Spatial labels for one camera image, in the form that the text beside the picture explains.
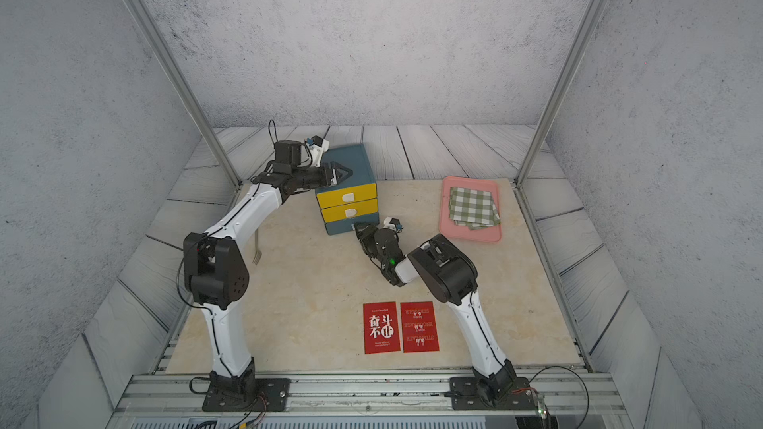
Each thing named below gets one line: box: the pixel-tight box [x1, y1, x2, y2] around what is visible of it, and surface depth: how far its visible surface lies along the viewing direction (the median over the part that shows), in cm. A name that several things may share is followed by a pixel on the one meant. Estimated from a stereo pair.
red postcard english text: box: [400, 300, 441, 354], surface depth 86 cm
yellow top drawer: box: [315, 182, 378, 210], surface depth 93 cm
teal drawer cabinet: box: [314, 143, 380, 236], surface depth 96 cm
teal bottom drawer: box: [324, 212, 381, 236], surface depth 103 cm
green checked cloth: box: [449, 186, 501, 231], surface depth 113 cm
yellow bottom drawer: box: [320, 198, 379, 224], surface depth 98 cm
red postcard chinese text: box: [362, 301, 401, 355], surface depth 86 cm
